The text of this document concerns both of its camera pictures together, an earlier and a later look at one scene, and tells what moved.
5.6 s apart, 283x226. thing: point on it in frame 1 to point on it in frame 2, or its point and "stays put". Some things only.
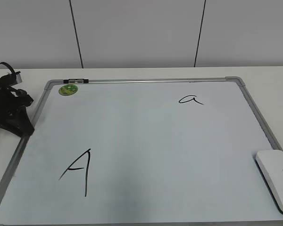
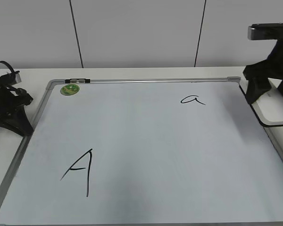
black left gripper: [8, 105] stays put
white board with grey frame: [178, 151] stays put
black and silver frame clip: [76, 80] stays put
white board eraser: [276, 166] to [272, 107]
